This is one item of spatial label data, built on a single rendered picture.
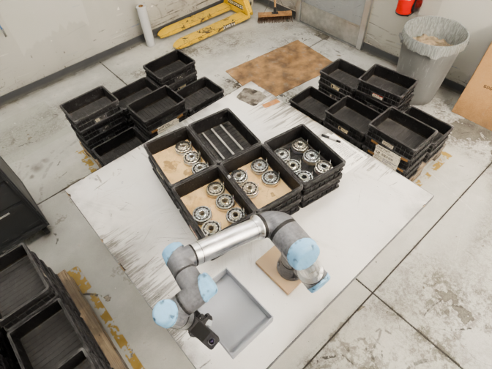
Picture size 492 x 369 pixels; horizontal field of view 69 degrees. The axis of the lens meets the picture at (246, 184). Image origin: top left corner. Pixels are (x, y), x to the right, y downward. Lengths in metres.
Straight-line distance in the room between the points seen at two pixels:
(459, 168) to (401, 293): 1.38
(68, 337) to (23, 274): 0.48
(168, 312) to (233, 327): 0.41
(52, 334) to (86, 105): 1.91
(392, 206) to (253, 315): 1.14
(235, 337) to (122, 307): 1.45
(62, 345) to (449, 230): 2.74
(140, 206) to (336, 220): 1.15
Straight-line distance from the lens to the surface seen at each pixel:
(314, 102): 3.49
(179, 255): 1.15
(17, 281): 2.55
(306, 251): 1.23
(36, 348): 2.44
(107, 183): 2.43
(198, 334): 1.26
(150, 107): 3.23
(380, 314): 2.67
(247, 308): 1.46
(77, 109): 3.46
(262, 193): 2.00
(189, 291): 1.10
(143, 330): 2.65
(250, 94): 2.84
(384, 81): 3.46
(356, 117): 3.21
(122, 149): 3.25
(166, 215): 2.15
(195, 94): 3.45
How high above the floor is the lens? 2.42
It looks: 51 degrees down
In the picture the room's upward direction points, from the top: 4 degrees counter-clockwise
